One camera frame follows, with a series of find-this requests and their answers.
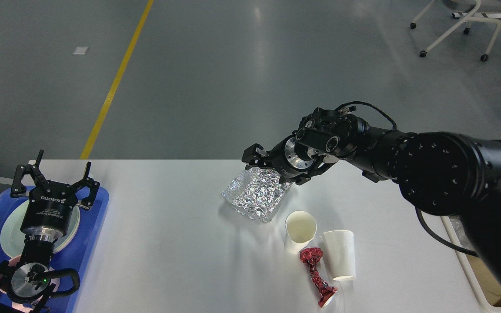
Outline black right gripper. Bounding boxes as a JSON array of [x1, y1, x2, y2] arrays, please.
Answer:
[[242, 136, 318, 186]]

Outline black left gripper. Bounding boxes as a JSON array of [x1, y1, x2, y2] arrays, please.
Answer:
[[10, 150, 100, 239]]

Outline foil tray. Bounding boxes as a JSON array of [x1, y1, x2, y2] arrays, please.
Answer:
[[221, 168, 293, 223]]

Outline mint green plate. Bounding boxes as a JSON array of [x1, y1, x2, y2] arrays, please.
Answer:
[[0, 201, 81, 258]]

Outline foil sheet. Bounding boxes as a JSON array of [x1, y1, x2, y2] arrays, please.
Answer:
[[449, 216, 475, 252]]

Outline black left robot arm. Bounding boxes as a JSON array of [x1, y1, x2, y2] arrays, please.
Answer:
[[0, 150, 100, 313]]

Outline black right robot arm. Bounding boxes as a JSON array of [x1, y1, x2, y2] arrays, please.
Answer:
[[242, 101, 501, 284]]

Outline white paper cup upright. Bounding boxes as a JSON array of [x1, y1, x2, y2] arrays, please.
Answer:
[[284, 210, 317, 254]]

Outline blue plastic tray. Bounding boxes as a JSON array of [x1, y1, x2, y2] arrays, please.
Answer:
[[0, 187, 110, 313]]

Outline red foil wrapper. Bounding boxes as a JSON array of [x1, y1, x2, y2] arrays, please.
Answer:
[[299, 247, 338, 308]]

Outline white paper cup inverted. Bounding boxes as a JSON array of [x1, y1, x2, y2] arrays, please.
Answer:
[[322, 230, 357, 281]]

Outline beige plastic bin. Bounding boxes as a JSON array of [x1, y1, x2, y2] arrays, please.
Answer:
[[440, 216, 501, 313]]

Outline white rolling chair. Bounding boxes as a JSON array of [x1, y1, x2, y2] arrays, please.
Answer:
[[419, 0, 501, 62]]

